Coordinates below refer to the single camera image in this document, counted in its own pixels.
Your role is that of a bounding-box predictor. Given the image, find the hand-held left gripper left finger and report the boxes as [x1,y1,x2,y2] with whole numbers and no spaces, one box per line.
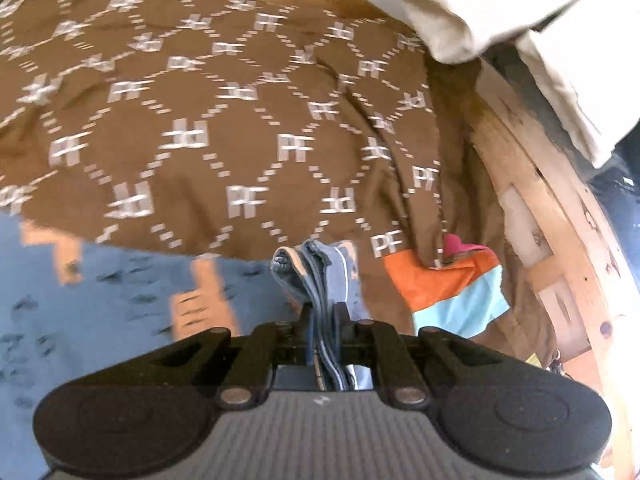
[125,304,317,407]

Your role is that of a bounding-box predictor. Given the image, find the blue denim jeans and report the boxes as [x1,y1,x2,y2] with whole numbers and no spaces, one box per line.
[0,210,373,480]

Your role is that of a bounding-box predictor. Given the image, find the white hanging garment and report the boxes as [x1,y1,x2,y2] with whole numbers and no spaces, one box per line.
[394,0,640,169]

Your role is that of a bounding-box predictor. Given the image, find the colourful patchwork quilt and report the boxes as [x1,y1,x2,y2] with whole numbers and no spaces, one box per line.
[384,232,512,339]

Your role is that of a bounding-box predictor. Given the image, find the wooden bed frame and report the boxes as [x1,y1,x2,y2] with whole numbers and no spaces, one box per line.
[140,0,640,480]

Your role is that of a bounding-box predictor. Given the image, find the brown patterned blanket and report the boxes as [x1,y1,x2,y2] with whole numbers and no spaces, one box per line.
[0,0,558,361]

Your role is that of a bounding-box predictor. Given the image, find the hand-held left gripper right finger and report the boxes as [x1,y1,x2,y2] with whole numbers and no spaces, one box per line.
[332,302,507,407]

